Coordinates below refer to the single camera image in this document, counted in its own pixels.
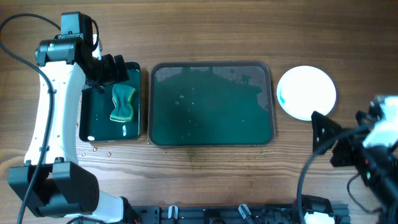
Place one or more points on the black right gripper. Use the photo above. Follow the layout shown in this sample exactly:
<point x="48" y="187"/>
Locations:
<point x="339" y="149"/>

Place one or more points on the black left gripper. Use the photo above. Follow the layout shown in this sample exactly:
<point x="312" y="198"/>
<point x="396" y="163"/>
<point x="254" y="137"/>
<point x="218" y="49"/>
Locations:
<point x="112" y="69"/>

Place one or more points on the yellow green sponge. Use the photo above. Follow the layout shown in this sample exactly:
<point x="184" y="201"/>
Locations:
<point x="122" y="96"/>

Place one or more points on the white plate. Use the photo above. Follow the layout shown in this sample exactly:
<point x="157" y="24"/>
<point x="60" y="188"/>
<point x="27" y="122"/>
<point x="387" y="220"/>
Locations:
<point x="305" y="89"/>

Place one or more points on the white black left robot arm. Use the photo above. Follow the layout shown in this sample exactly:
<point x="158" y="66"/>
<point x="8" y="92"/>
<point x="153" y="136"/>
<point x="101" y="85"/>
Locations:
<point x="51" y="182"/>

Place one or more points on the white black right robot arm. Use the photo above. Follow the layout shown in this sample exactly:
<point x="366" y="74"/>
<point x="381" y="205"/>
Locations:
<point x="385" y="193"/>

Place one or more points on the small black water tray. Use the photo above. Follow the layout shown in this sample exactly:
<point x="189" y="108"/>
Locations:
<point x="95" y="124"/>

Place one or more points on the large black serving tray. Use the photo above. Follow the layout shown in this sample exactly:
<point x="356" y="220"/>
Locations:
<point x="211" y="104"/>

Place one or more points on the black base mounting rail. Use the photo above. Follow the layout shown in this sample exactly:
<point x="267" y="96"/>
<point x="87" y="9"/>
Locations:
<point x="267" y="214"/>

